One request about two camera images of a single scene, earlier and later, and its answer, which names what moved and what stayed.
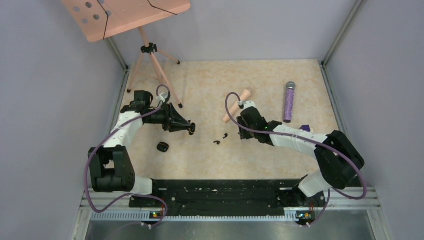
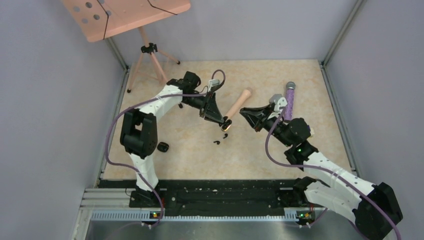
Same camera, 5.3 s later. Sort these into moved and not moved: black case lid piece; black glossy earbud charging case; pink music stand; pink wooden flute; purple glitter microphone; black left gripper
Moved: black glossy earbud charging case; black left gripper
Not moved: purple glitter microphone; pink wooden flute; black case lid piece; pink music stand
